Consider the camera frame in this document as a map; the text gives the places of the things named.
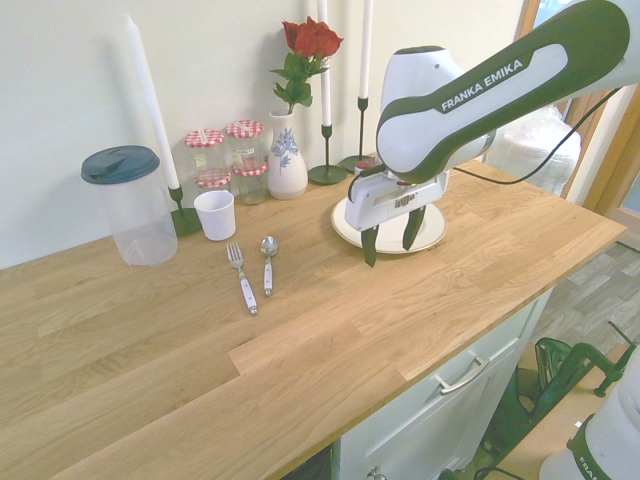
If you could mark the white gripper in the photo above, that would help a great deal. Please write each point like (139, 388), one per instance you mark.
(380, 205)

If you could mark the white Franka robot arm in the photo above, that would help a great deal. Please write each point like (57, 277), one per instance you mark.
(450, 125)

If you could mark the white gold-rimmed plate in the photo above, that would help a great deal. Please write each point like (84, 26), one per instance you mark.
(431, 235)

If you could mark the tall dark green candle holder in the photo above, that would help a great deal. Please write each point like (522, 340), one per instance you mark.
(361, 125)
(327, 172)

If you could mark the white vase blue flower print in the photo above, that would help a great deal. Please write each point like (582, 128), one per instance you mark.
(286, 170)

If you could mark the glass jar red checked lid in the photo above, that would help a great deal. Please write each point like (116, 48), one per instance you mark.
(204, 150)
(214, 180)
(251, 187)
(245, 142)

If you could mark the white plastic bag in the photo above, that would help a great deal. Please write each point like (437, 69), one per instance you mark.
(530, 150)

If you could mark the white taper candle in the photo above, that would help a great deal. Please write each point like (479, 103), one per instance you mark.
(365, 50)
(325, 75)

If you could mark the white ribbed cup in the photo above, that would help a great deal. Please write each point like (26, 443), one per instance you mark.
(216, 215)

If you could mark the white kitchen cabinet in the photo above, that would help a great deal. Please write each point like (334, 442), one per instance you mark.
(440, 420)

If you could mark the short dark green candle holder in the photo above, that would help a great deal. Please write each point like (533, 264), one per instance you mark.
(184, 222)

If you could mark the red rose with green leaves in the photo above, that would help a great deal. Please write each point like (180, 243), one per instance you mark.
(310, 37)

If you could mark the green metal clamp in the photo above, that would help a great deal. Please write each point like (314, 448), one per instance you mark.
(570, 370)

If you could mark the clear pitcher with teal lid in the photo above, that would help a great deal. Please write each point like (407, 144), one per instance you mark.
(137, 210)

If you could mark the long white leaning candle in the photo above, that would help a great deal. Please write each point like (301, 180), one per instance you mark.
(150, 100)

